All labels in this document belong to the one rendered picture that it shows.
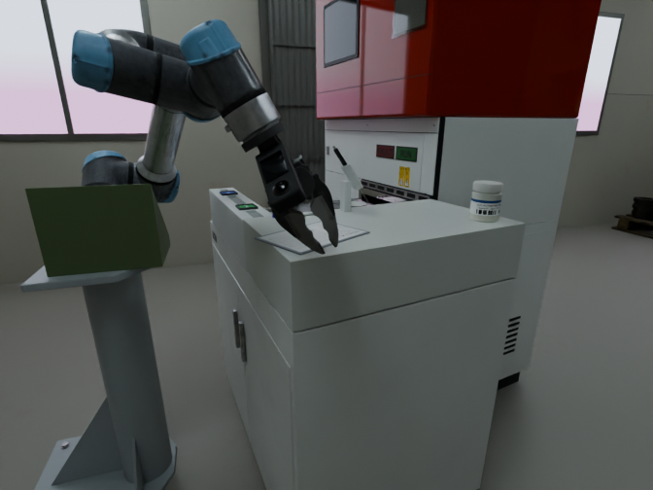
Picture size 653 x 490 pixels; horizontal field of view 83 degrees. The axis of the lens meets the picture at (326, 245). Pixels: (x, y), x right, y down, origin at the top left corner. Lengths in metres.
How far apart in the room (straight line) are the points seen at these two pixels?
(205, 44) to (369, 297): 0.53
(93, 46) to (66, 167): 2.87
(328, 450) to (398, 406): 0.20
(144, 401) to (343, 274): 0.91
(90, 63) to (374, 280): 0.58
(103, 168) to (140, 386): 0.69
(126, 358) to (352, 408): 0.73
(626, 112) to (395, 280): 5.06
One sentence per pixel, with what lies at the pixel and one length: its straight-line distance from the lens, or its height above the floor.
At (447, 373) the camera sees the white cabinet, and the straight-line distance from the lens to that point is 1.05.
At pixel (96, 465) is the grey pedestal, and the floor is 0.06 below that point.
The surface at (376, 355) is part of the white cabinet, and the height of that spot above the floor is 0.71.
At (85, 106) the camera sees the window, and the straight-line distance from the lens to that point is 3.40.
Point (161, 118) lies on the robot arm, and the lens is 1.11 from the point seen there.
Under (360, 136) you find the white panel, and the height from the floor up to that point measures 1.15.
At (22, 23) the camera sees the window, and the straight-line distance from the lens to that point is 3.53.
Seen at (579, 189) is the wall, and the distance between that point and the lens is 5.37.
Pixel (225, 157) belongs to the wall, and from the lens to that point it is 3.32.
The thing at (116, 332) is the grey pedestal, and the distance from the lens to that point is 1.29.
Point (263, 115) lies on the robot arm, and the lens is 0.55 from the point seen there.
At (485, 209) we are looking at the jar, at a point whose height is 1.00.
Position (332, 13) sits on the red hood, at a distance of 1.79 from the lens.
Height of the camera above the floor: 1.20
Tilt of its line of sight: 18 degrees down
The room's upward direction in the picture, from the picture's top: straight up
